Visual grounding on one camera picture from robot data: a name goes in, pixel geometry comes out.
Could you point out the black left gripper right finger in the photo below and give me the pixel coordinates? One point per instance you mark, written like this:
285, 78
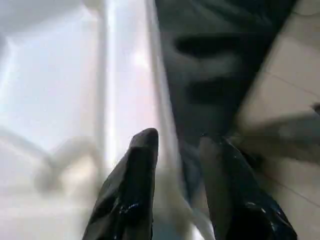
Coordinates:
240, 195

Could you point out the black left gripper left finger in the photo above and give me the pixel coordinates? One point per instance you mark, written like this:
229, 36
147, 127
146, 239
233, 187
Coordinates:
127, 195

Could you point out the white plastic table top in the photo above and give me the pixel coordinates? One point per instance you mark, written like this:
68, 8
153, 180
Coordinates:
60, 90

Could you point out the grey trouser leg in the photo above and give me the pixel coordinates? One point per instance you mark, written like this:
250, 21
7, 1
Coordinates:
280, 137

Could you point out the black work mat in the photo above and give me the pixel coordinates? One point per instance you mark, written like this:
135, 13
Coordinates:
215, 65

